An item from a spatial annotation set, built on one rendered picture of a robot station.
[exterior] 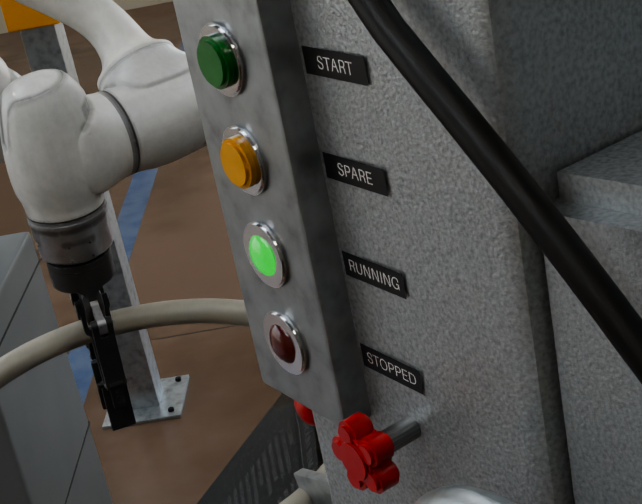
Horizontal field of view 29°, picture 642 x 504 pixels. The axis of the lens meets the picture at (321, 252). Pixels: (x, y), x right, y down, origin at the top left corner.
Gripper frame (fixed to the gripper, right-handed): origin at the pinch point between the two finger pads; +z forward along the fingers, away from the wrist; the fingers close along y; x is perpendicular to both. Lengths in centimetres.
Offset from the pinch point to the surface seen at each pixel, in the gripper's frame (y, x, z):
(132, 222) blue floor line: -264, 47, 105
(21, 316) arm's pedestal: -54, -6, 15
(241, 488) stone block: 12.4, 10.8, 10.6
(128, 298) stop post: -135, 23, 62
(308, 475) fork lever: 44.3, 10.7, -13.7
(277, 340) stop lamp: 79, 1, -51
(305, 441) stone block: 21.1, 17.3, 0.5
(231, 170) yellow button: 78, 0, -60
